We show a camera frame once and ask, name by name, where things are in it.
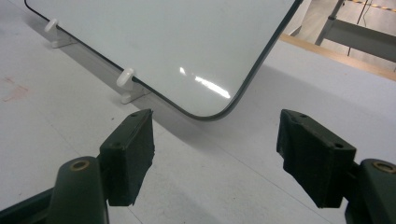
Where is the white whiteboard with dark rim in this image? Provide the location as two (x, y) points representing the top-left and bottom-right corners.
(23, 0), (304, 122)

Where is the black cable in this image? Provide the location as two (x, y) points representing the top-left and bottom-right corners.
(346, 0), (375, 57)

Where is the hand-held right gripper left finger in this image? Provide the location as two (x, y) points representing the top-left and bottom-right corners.
(98, 108), (156, 207)

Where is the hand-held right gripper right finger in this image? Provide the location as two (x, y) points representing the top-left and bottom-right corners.
(276, 108), (357, 209)

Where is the grey metal table frame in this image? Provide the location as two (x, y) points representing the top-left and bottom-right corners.
(290, 0), (396, 63)

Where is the white plastic whiteboard foot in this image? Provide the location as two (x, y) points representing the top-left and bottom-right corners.
(44, 18), (78, 49)
(116, 67), (150, 105)

